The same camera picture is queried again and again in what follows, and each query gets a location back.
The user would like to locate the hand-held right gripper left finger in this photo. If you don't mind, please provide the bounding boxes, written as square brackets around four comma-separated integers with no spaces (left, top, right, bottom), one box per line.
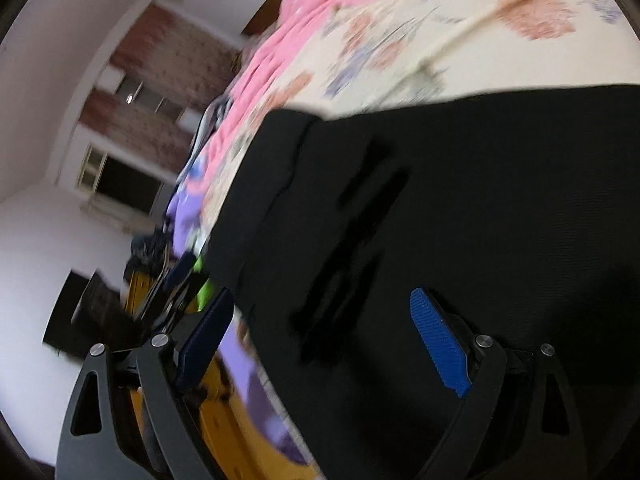
[55,287,236,480]

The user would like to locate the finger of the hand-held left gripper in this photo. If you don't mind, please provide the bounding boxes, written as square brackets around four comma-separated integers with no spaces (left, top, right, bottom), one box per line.
[161,251,198,306]

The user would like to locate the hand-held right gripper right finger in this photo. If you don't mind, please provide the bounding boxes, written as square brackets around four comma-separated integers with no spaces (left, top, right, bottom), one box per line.
[409,287,588,480]

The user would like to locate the black pants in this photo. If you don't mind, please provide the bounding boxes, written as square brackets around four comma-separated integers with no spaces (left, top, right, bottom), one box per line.
[202,82,640,480]

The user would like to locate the green toy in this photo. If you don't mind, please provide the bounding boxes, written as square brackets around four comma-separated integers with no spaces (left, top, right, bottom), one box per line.
[192,255,217,311]

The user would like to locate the purple bed sheet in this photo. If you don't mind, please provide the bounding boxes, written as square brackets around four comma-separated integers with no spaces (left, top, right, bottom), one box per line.
[167,152,311,466]

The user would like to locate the dark flat screen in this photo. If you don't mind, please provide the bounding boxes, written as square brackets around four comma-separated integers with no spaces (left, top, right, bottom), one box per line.
[44,270,146,358]

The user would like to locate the dark glass window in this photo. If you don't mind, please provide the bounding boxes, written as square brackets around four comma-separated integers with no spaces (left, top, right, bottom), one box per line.
[75,142,166,218]

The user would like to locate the grey clothing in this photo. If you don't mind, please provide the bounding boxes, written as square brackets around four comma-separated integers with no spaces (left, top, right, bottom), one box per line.
[187,95,236,171]

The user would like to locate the window behind curtain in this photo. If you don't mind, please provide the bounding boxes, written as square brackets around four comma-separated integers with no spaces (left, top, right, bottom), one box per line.
[100,72,201,126]

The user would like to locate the red patterned curtain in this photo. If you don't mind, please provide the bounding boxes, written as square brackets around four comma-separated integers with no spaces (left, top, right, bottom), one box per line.
[77,2,246,141]

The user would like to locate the wooden nightstand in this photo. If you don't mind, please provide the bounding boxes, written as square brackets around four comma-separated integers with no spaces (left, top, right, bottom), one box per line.
[240,0,286,36]

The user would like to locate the pink quilt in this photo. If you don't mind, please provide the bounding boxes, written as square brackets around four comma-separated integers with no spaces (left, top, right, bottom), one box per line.
[202,0,451,171]

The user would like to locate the floral bed sheet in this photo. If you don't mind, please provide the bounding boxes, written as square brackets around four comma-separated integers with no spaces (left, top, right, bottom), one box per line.
[200,0,640,241]

